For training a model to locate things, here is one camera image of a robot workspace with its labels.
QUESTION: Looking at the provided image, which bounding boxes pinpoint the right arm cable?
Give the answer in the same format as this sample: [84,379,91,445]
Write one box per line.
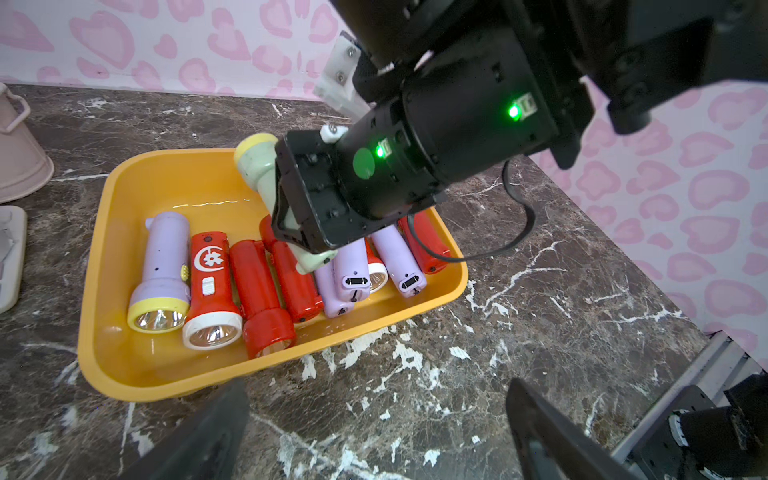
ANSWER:
[404,158,537,265]

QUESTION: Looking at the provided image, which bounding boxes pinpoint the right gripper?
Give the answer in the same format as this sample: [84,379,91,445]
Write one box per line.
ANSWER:
[272,99,445,254]

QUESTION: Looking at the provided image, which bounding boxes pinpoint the pale green flashlight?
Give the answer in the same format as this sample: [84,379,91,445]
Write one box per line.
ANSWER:
[234,133,337,274]

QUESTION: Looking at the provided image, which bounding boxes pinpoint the yellow plastic tray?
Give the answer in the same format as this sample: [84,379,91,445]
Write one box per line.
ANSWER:
[78,148,468,402]

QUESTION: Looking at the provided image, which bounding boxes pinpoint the purple flashlight yellow head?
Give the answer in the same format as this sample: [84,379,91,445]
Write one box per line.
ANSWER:
[370,225,427,298]

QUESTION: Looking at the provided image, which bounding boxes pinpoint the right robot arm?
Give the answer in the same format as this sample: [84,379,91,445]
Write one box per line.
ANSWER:
[272,1,767,254]

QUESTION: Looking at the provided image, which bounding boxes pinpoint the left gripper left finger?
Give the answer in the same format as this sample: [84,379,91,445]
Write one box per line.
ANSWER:
[119,379,249,480]

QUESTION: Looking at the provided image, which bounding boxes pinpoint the pink pen cup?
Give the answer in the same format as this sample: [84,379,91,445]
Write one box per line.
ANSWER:
[1,83,54,203]

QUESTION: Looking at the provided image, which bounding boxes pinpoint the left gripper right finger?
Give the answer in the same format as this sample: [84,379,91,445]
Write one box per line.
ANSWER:
[505,378,635,480]

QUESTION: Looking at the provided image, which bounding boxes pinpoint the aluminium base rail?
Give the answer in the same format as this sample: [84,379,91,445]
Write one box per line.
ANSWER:
[612,332,767,479]

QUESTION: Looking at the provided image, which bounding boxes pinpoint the red flashlight front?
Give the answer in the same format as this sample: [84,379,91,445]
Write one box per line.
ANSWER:
[365,239,389,295]

